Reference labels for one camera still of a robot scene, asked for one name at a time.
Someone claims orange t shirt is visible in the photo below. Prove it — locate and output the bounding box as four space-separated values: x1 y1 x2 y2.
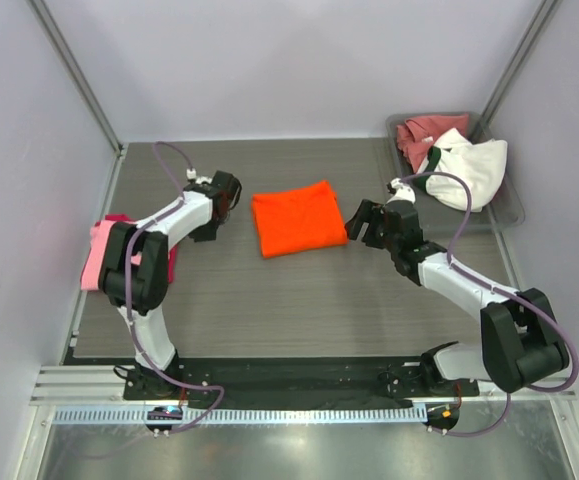
251 180 348 259

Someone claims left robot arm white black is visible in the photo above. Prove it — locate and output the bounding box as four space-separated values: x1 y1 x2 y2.
97 170 242 399

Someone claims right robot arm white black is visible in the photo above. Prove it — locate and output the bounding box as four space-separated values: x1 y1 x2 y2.
345 200 571 396

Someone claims dusty red t shirt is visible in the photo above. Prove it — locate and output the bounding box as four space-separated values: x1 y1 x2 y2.
396 113 470 173

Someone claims folded magenta t shirt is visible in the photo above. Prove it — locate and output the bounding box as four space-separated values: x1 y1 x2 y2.
90 214 178 283

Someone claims white t shirt green collar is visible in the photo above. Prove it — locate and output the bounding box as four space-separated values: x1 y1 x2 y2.
413 128 508 212

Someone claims folded light pink t shirt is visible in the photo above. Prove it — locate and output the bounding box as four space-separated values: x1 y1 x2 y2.
80 220 115 291

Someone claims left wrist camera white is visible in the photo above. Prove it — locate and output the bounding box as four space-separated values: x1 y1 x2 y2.
186 169 213 185

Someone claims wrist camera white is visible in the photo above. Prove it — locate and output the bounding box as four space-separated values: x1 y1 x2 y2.
186 169 213 185
386 178 416 204

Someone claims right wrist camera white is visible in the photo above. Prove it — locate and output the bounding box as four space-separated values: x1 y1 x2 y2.
386 178 416 204

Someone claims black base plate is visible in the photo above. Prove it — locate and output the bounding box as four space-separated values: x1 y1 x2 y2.
113 357 480 429

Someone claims left aluminium corner post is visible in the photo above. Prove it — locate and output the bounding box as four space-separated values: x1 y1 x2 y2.
27 0 125 157

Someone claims aluminium corner post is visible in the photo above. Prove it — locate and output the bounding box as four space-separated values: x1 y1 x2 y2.
481 0 562 124
27 0 125 157

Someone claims right aluminium corner post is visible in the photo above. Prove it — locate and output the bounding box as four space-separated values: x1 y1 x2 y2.
481 0 562 124

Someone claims slotted cable duct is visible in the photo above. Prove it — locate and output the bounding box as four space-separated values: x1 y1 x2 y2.
53 404 427 426

